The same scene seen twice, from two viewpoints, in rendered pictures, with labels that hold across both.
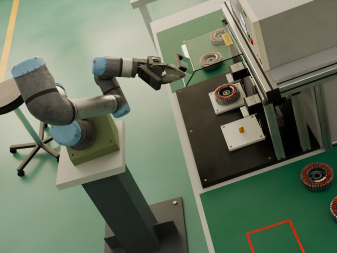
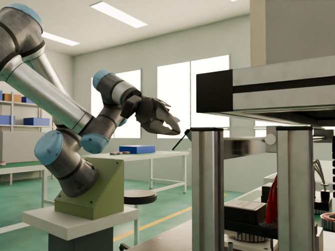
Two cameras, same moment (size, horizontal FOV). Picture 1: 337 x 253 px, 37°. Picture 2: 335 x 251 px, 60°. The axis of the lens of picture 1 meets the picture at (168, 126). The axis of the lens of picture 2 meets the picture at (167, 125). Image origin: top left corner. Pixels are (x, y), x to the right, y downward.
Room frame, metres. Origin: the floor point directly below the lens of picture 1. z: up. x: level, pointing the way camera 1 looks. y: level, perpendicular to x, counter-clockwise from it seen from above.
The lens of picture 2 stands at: (0.95, -0.47, 1.04)
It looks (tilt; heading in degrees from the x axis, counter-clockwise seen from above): 2 degrees up; 28
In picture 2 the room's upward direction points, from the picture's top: straight up
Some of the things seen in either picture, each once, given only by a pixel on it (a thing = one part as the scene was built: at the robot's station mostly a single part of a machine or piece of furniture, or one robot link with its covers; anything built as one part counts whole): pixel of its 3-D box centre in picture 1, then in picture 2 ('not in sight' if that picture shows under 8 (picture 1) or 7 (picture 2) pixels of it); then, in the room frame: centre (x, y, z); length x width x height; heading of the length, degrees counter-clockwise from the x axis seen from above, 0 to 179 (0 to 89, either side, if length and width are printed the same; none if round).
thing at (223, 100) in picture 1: (226, 94); (248, 228); (1.73, -0.30, 0.80); 0.11 x 0.11 x 0.04
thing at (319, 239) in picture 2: (258, 83); (309, 241); (1.71, -0.44, 0.80); 0.07 x 0.05 x 0.06; 173
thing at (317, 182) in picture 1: (317, 176); not in sight; (1.13, -0.41, 0.77); 0.11 x 0.11 x 0.04
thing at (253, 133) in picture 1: (242, 132); not in sight; (1.49, -0.27, 0.78); 0.15 x 0.15 x 0.01; 83
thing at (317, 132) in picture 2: not in sight; (324, 134); (1.79, -0.48, 1.05); 0.06 x 0.04 x 0.04; 173
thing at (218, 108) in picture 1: (227, 98); (248, 238); (1.73, -0.30, 0.78); 0.15 x 0.15 x 0.01; 83
